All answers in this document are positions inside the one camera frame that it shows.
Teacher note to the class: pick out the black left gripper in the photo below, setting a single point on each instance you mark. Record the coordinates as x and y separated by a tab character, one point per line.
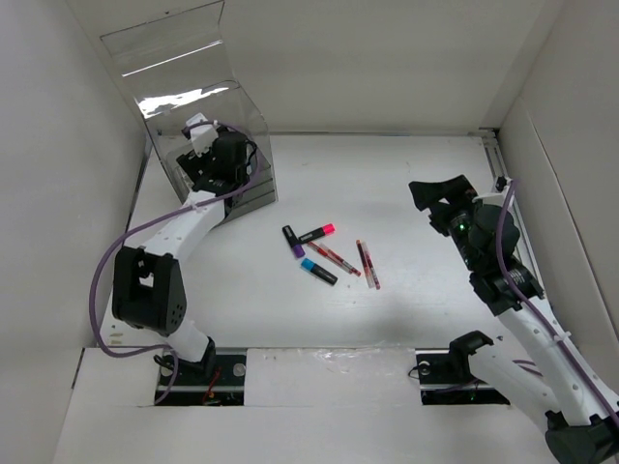
195	164

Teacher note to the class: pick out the pink cap highlighter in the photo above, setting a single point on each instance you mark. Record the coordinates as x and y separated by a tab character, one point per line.
317	233

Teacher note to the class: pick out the base mount plate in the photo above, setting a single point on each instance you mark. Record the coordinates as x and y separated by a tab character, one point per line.
224	385
442	382

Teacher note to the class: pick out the clear plastic organizer box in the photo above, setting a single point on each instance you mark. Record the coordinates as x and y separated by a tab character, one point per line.
179	75

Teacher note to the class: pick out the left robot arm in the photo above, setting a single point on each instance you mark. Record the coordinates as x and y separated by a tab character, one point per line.
148	288

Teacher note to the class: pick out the red pen with clip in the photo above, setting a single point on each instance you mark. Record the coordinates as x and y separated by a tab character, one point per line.
371	267

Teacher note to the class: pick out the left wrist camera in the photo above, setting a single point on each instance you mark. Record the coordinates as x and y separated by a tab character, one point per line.
201	132

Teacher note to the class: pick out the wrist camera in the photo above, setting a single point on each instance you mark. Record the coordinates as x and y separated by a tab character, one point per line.
498	192
201	132

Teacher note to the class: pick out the blue cap highlighter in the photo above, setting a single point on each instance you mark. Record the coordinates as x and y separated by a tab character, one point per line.
319	272

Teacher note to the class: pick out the aluminium rail right side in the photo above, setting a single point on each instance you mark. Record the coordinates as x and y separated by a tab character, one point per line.
498	168

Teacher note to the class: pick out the dark red gel pen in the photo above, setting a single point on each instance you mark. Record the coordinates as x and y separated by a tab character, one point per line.
363	257

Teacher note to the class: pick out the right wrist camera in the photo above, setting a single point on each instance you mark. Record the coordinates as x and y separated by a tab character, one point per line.
498	192

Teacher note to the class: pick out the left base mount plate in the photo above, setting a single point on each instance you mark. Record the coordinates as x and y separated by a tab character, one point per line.
224	385

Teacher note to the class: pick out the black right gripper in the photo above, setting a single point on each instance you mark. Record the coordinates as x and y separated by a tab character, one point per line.
456	189

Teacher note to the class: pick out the purple cap highlighter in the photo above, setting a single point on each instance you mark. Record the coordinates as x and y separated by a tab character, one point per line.
293	241

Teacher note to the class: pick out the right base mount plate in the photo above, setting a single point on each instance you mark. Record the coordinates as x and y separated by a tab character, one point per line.
442	382

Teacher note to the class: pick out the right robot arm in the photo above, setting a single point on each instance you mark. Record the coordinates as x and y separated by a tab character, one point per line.
554	387

